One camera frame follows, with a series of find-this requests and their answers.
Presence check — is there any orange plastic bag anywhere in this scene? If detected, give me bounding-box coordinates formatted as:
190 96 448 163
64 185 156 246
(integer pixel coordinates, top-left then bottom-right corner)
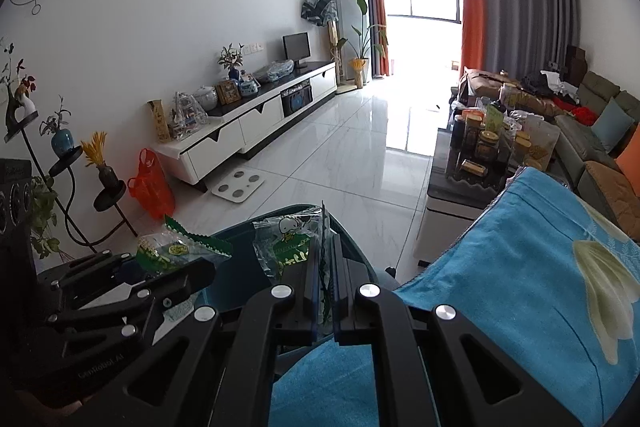
127 148 177 219

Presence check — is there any dark teal trash bin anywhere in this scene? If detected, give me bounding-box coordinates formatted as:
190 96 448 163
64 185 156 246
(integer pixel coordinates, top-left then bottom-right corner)
195 204 401 373

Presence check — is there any black metal plant stand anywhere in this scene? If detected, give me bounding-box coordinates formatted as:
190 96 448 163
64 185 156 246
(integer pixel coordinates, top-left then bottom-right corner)
2 112 141 258

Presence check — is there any white black tv cabinet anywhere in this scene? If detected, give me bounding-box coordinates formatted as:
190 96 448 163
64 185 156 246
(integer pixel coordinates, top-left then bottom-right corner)
150 61 338 195

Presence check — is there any green cartoon dog snack packet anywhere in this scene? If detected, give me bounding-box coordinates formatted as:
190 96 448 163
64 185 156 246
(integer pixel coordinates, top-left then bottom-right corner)
252 201 333 333

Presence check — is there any black monitor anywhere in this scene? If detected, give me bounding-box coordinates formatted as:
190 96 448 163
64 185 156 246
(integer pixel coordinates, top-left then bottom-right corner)
282 33 311 70

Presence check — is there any green ivy plant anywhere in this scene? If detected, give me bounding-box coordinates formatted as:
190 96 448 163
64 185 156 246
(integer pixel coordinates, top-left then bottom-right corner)
30 174 63 258

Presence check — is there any black cloth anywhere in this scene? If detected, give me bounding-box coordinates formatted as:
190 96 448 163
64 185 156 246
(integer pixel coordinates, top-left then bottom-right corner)
520 72 551 98

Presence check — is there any beige snack bag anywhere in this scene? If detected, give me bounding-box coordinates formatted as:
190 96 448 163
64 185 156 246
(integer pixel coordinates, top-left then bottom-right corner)
515 114 561 172

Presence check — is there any dark wooden box stack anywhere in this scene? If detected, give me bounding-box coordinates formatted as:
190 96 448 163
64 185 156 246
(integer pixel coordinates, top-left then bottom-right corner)
565 46 587 80

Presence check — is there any blue vase with leafy plant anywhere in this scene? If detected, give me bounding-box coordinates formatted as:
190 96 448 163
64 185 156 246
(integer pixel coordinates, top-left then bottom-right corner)
217 43 247 82

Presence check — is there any group of glass jars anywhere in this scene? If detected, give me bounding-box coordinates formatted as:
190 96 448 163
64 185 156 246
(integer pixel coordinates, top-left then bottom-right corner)
452 99 531 172

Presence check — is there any framed picture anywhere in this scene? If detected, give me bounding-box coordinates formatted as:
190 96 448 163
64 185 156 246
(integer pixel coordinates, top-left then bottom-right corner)
216 79 242 105

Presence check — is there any dark vase with yellow flowers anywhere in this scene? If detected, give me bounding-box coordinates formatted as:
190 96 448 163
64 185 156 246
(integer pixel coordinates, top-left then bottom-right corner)
81 132 121 190

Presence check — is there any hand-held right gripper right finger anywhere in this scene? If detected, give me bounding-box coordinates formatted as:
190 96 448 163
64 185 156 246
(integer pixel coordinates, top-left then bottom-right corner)
331 239 583 427

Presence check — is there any model sailing ship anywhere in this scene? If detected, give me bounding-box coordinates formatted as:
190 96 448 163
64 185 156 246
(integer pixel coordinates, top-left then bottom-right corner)
172 91 210 140

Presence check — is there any white ceramic lidded jar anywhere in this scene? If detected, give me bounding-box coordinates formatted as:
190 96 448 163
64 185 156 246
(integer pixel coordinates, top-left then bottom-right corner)
192 86 219 110

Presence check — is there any tall plant in yellow pot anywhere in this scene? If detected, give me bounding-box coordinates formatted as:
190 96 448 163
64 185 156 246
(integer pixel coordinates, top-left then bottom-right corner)
336 0 388 88

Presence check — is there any green sectional sofa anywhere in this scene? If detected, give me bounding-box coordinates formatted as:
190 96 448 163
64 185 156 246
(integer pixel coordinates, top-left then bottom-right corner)
460 67 640 243

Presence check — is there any tall wooden box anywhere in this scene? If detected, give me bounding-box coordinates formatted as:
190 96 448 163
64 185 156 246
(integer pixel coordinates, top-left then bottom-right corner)
147 99 172 144

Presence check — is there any dark coffee table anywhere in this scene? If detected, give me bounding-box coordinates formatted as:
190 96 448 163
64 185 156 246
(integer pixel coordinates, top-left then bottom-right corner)
425 127 576 268

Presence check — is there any plastic wrapped item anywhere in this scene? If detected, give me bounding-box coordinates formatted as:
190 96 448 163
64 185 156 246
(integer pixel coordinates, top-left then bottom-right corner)
252 59 296 82

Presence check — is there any orange cushion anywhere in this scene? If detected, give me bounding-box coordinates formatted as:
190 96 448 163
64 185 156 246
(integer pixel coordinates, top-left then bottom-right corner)
615 142 640 178

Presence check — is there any blue white ceramic jar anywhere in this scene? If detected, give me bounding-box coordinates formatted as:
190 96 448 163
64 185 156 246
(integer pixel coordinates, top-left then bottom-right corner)
237 72 260 96

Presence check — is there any blue floral printed blanket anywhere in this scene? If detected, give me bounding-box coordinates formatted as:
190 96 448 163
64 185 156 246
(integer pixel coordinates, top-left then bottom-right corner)
270 167 640 427

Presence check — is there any green zigzag edge snack packet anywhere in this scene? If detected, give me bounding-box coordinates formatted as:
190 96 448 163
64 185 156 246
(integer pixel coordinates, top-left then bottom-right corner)
136 214 233 280

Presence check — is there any covered standing fan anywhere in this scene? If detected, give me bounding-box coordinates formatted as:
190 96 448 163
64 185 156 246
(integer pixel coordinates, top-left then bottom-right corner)
301 0 341 72

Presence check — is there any white standing air conditioner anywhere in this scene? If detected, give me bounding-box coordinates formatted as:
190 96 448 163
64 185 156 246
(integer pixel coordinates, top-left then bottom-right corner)
322 0 368 85

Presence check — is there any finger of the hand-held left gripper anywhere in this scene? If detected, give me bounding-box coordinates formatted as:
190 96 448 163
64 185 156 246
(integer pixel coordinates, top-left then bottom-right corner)
49 253 147 304
49 258 217 344

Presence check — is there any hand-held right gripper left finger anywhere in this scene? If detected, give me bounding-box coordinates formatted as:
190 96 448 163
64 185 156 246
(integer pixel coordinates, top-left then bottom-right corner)
67 237 326 427

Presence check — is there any orange curtain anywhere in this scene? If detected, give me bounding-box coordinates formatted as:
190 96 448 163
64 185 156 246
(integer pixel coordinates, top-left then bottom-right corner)
367 0 392 78
460 0 488 70

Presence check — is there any white vase with red flowers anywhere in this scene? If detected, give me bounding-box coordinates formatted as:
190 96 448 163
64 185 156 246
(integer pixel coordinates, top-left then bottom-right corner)
0 39 40 130

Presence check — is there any white bathroom scale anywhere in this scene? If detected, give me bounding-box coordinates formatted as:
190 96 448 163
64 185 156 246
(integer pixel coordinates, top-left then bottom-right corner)
210 169 268 202

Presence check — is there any teal cushion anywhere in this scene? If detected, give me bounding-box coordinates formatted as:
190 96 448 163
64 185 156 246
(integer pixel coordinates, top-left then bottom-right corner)
590 97 636 152

